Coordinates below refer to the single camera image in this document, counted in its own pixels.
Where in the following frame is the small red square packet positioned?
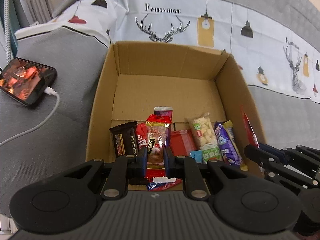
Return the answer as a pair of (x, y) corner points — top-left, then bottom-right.
(169, 129), (197, 156)

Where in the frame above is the large red spicy snack packet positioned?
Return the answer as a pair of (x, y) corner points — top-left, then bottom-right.
(136, 122), (182, 191)

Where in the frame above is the light blue candy bar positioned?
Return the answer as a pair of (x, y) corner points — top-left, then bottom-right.
(189, 150), (202, 163)

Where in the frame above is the black chocolate bar wrapper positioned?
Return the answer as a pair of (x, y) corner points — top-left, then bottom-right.
(109, 121), (139, 158)

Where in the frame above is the small red orange candy bar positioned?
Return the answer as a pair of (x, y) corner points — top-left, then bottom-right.
(145, 114), (171, 169)

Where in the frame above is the clear rice cracker packet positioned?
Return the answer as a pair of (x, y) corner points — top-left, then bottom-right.
(188, 113), (223, 164)

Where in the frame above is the purple pink snack packet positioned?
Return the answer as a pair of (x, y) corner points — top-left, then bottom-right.
(154, 106), (173, 120)

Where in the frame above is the thin red stick packet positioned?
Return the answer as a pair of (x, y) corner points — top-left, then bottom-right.
(240, 105), (260, 148)

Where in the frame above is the purple chocolate wrapper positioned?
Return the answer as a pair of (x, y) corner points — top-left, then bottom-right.
(214, 122), (241, 167)

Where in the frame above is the yellow snack bar wrapper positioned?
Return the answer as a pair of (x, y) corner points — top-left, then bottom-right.
(222, 120), (248, 171)

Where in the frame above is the brown cardboard box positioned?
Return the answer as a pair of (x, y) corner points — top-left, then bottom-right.
(86, 41), (267, 163)

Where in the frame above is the black smartphone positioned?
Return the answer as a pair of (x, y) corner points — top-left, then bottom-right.
(1, 58), (57, 107)

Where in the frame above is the grey curtain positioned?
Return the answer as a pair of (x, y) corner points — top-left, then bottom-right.
(12, 0), (53, 28)

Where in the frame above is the white charging cable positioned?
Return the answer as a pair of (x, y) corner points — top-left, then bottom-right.
(0, 87), (61, 147)

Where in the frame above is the braided steamer hose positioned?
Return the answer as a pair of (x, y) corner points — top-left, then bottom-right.
(3, 0), (13, 65)

